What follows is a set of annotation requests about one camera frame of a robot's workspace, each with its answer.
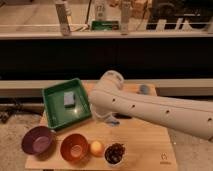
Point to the orange fruit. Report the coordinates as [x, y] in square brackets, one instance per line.
[97, 148]

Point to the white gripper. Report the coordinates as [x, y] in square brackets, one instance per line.
[100, 114]

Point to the wooden table board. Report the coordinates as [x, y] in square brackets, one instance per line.
[148, 148]

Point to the blue round object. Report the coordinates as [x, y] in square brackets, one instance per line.
[144, 89]

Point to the green plastic tray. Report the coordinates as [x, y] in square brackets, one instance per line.
[59, 116]

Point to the purple bowl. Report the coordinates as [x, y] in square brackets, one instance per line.
[37, 140]

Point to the white bowl of dark fruit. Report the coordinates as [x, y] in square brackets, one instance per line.
[114, 153]

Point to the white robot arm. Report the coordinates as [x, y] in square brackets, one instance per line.
[107, 97]

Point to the orange bowl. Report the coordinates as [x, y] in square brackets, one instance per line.
[74, 148]

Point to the grey blue sponge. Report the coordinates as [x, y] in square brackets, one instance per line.
[69, 99]

